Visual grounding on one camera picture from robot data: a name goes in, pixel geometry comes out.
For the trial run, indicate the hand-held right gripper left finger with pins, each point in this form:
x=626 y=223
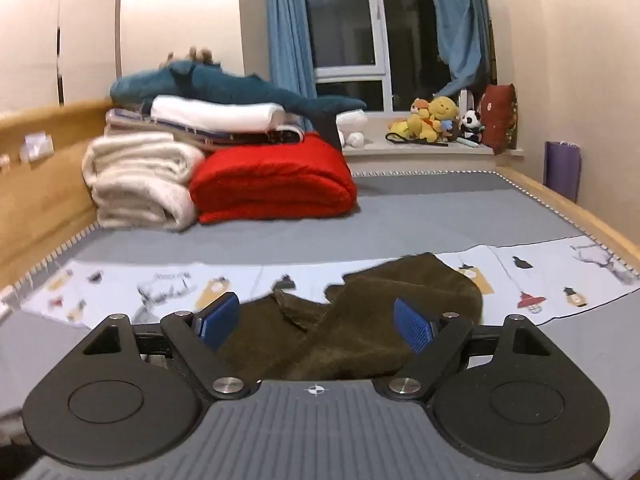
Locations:
x=220 y=321

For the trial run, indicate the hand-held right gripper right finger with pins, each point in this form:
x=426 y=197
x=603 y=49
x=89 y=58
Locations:
x=413 y=326

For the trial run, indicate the white printed cloth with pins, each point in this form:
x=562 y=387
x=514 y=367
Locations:
x=150 y=280

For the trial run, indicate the grey bed mattress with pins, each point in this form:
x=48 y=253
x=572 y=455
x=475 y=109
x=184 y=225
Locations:
x=425 y=215

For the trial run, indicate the red folded blanket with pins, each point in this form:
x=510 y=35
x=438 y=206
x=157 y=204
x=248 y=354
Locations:
x=270 y=185

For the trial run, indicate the white fleece blanket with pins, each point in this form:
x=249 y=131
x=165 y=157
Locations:
x=135 y=180

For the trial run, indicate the beige windowsill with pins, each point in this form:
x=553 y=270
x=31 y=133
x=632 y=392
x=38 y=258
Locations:
x=425 y=151

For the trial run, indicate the orange and yellow plush toy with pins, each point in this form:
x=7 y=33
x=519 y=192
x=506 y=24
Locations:
x=417 y=120

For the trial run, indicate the panda plush toy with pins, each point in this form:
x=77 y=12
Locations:
x=471 y=126

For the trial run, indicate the white rolled towel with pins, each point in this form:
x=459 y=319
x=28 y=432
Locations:
x=215 y=112

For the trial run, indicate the white plush toy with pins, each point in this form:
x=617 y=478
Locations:
x=352 y=122

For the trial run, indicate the purple bin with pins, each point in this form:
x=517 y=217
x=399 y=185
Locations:
x=562 y=172

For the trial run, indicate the yellow bear plush toy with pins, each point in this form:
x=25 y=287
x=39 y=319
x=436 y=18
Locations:
x=444 y=112

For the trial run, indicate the striped folded cloth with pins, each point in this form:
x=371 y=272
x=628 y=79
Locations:
x=127 y=119

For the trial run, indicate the red pillow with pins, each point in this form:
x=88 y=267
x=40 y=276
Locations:
x=497 y=117

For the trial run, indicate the blue shark plush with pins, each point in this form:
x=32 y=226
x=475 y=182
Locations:
x=210 y=82

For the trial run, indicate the white paper label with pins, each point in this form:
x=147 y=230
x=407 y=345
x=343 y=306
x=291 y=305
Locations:
x=37 y=146

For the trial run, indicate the brown plush toy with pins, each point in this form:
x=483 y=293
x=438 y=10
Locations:
x=200 y=54

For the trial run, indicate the blue curtain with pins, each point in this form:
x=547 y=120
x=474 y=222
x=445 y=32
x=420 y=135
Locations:
x=465 y=20
x=285 y=35

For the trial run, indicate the white framed window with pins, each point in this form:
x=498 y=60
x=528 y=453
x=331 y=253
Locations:
x=350 y=10

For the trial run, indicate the white wardrobe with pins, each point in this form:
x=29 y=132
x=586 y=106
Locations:
x=85 y=20

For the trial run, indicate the wooden bed frame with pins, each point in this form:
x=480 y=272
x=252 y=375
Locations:
x=45 y=195

